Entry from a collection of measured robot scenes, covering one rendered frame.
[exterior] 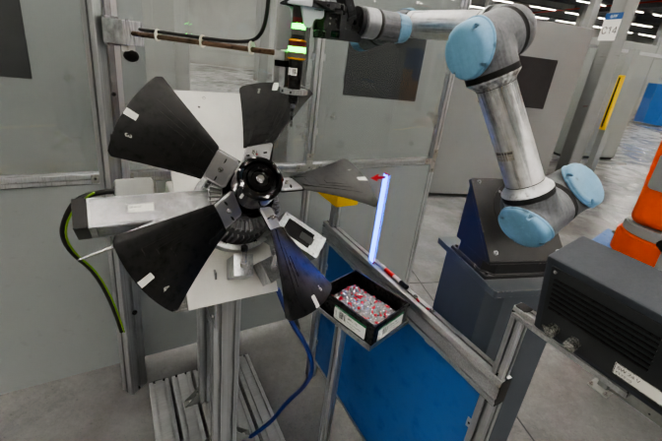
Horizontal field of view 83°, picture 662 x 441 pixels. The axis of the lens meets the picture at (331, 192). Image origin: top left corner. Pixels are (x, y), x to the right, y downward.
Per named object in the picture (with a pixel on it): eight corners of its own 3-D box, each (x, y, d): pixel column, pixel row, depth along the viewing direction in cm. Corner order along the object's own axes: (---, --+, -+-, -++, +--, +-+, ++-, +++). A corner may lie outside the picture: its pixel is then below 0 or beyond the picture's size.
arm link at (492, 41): (584, 225, 89) (522, -6, 77) (549, 258, 83) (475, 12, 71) (537, 221, 100) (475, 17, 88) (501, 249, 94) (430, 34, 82)
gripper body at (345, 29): (323, 37, 90) (364, 43, 96) (327, -3, 86) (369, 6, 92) (309, 36, 96) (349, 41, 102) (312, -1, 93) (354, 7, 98)
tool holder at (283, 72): (267, 91, 94) (269, 49, 90) (283, 90, 100) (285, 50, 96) (297, 95, 90) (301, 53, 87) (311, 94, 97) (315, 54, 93)
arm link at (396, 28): (394, 47, 109) (415, 40, 102) (364, 43, 103) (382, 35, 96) (395, 19, 108) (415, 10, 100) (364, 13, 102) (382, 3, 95)
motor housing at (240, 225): (202, 251, 109) (210, 242, 98) (191, 177, 114) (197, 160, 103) (276, 240, 120) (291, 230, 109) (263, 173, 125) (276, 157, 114)
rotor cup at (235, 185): (225, 221, 99) (236, 208, 88) (217, 171, 102) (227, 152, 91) (277, 216, 106) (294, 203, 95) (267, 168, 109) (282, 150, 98)
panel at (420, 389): (312, 359, 183) (328, 241, 160) (315, 358, 184) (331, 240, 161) (429, 546, 118) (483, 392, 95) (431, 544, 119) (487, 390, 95)
